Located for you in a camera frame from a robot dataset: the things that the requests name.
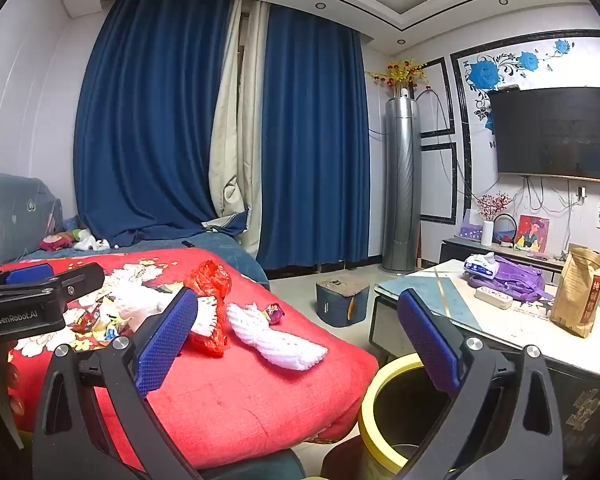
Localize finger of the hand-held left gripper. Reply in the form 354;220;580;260
35;262;106;306
0;263;56;291

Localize white plush toy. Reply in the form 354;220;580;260
74;229;111;252

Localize white power strip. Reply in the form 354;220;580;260
475;286;514;309

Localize yellow rimmed trash can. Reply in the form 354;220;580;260
358;353;481;480

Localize white tissue pack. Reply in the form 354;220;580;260
463;252;497;279

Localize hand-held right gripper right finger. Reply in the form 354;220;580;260
395;287;565;480

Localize white foam fruit net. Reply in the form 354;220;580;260
226;302;329;372
107;267;221;336

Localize pile of candy wrappers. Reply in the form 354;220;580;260
67;300;136;348

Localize black television stand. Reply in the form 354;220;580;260
439;237;600;288

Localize red plush toy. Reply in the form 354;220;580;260
39;232;76;252

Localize colourful painting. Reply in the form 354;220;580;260
514;215;551;254

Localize white and blue coffee table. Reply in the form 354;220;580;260
369;259;600;471

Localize blue curtain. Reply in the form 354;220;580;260
73;0;253;248
256;4;372;271

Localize purple backpack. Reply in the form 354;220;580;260
467;255;556;303

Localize silver tower air conditioner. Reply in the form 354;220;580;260
382;95;423;276

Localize yellow artificial flowers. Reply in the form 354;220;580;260
366;59;428;97

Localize grey patterned sofa cushion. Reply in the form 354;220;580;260
0;172;63;273

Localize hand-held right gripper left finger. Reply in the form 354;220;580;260
32;286;203;480

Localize beige curtain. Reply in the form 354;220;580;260
208;0;271;258

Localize blue sofa cover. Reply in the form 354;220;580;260
20;210;271;291

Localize black wall television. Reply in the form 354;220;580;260
487;86;600;183

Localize round sand art ornament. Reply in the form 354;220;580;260
493;212;518;248

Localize red floral blanket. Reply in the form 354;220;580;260
0;247;380;471

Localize blue flower wall decal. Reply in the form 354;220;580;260
462;39;600;136

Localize purple box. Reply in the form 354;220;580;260
459;209;484;242

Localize blue storage box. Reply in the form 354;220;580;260
316;275;371;328

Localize red plastic bag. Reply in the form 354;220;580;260
182;260;233;358

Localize brown paper bag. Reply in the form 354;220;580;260
550;246;600;339

